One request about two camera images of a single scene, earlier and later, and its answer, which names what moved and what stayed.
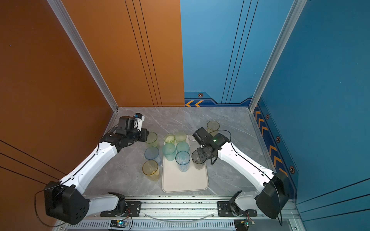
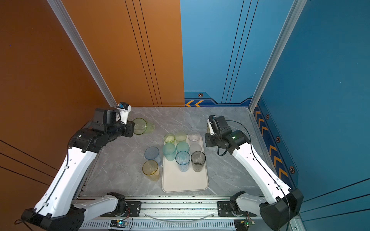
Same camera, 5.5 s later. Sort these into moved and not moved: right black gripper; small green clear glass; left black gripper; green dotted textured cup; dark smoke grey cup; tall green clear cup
Moved: right black gripper; tall green clear cup; left black gripper
Not moved: small green clear glass; dark smoke grey cup; green dotted textured cup
